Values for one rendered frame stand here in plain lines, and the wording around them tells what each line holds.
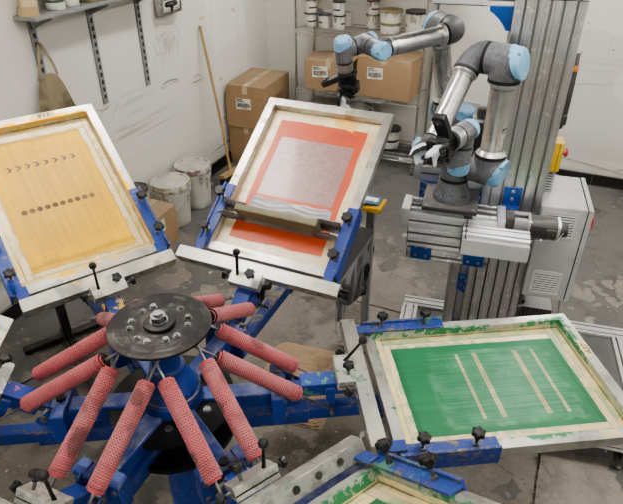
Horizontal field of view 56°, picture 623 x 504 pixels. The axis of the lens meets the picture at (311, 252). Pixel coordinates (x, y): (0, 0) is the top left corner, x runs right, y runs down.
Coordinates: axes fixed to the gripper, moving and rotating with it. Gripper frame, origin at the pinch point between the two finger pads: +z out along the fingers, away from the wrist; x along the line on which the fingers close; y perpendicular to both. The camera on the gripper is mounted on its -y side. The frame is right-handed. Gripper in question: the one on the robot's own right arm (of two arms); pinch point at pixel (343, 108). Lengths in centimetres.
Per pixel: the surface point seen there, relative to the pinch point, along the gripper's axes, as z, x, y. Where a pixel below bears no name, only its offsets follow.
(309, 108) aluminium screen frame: -11.0, -18.4, -8.4
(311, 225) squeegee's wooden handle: -2, -77, 16
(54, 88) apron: 22, 8, -195
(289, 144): -3.1, -34.9, -12.1
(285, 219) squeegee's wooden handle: -2, -77, 5
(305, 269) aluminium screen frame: 8, -90, 18
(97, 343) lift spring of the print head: -19, -155, -19
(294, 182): 2, -52, -3
